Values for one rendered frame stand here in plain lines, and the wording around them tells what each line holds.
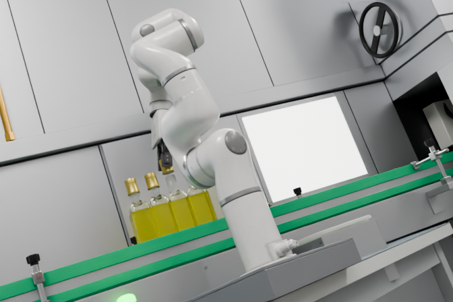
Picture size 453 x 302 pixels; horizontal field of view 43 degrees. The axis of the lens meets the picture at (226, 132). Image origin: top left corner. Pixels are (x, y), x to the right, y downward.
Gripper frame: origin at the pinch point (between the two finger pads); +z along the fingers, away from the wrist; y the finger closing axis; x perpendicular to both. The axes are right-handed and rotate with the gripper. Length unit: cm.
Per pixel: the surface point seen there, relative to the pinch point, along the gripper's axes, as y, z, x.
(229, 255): 15.5, 30.1, 11.5
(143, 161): -12.0, -4.2, -3.8
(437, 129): -11, -19, 112
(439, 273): 16, 38, 76
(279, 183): -12.0, 2.8, 42.1
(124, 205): -12.1, 9.7, -10.1
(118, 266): 13.1, 31.3, -16.6
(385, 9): 8, -58, 85
